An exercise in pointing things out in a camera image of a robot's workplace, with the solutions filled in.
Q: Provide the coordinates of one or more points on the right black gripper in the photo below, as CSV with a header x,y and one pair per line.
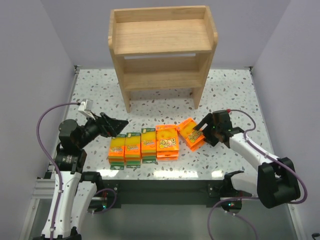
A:
x,y
216,129

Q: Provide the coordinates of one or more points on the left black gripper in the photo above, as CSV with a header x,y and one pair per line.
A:
x,y
104,125

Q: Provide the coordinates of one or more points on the orange Scrub Daddy box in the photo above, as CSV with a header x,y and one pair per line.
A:
x,y
194,139
167,158
167,141

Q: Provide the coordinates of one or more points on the Sponge Daddy sponge pack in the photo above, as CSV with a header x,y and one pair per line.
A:
x,y
132,152
148,145
116,153

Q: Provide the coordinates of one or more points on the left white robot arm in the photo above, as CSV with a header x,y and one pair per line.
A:
x,y
73,187

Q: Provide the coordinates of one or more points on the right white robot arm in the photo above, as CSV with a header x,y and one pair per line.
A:
x,y
276,183

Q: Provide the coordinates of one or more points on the wooden two-tier shelf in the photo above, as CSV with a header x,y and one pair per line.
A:
x,y
159,48

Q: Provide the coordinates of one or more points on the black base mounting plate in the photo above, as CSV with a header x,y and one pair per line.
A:
x,y
163,192

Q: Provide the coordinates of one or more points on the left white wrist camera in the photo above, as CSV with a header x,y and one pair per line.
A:
x,y
85,108

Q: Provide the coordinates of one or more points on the aluminium frame rail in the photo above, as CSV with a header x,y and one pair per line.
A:
x,y
43,189

